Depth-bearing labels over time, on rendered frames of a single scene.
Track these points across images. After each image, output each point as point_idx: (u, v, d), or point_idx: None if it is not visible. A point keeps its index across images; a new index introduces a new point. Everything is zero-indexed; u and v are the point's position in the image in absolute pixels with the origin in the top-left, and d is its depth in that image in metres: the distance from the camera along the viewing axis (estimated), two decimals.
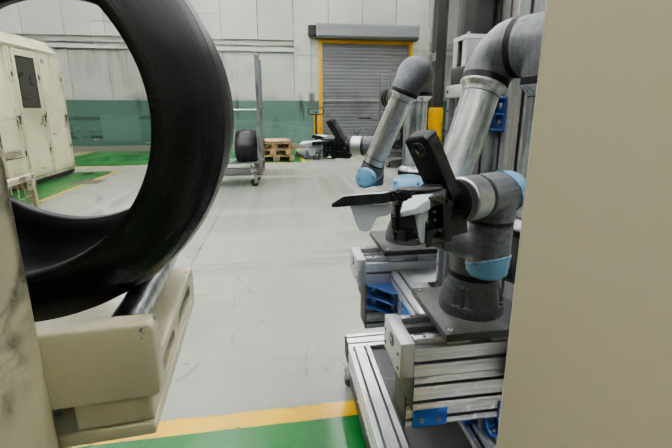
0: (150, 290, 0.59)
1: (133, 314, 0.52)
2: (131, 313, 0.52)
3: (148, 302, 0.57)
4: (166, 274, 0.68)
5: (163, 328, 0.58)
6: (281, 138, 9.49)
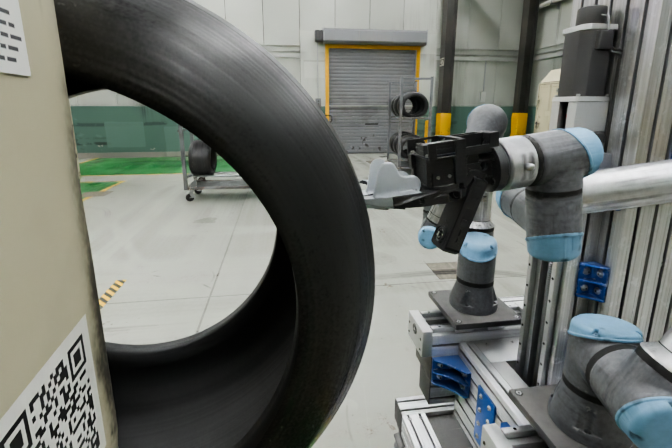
0: None
1: None
2: None
3: None
4: None
5: None
6: None
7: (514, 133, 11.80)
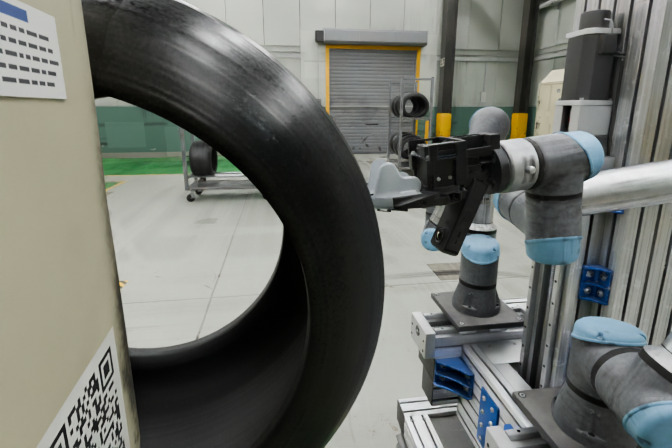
0: None
1: None
2: None
3: None
4: None
5: None
6: None
7: (514, 133, 11.81)
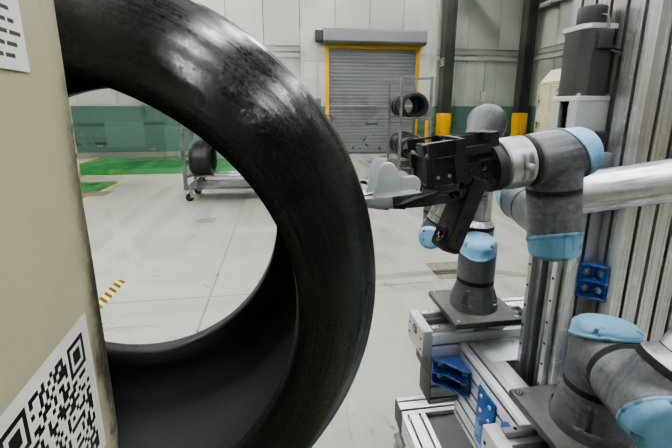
0: None
1: None
2: None
3: None
4: None
5: None
6: None
7: (514, 133, 11.80)
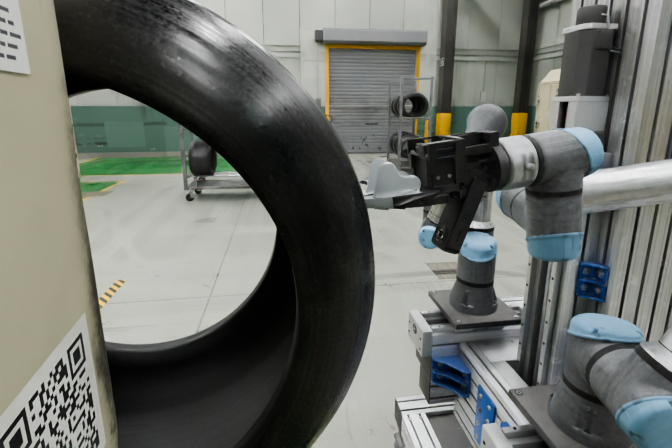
0: None
1: None
2: None
3: None
4: None
5: None
6: None
7: (514, 133, 11.80)
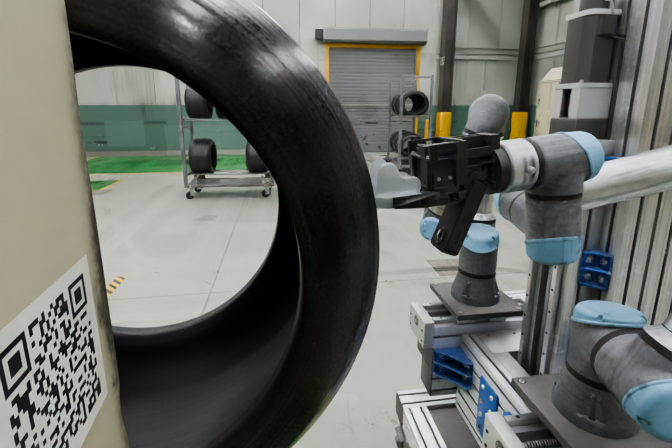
0: None
1: None
2: None
3: None
4: None
5: None
6: None
7: (514, 132, 11.80)
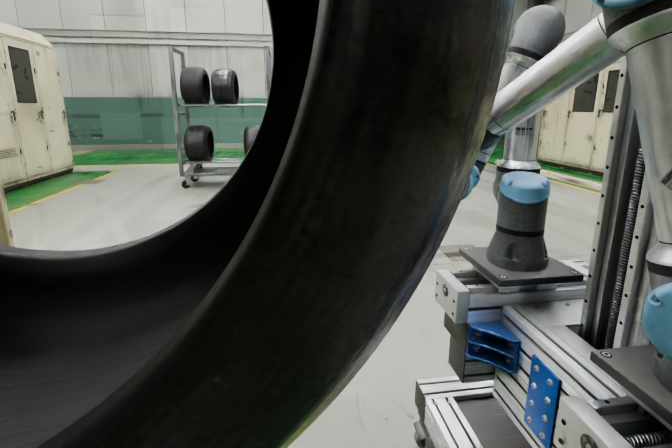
0: None
1: None
2: None
3: None
4: None
5: None
6: None
7: None
